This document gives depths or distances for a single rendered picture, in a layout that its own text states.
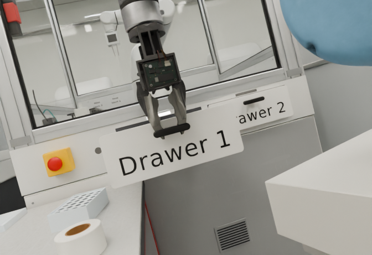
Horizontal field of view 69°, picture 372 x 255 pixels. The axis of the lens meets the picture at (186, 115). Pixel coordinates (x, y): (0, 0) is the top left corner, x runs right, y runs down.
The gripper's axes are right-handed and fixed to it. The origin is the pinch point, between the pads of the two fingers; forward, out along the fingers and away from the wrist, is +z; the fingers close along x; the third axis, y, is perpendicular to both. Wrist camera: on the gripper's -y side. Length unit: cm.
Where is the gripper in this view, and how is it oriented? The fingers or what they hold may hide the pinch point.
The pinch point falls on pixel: (170, 130)
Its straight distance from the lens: 55.0
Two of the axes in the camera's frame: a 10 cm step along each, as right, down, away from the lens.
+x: 9.6, -2.5, 1.5
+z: 2.5, 9.7, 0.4
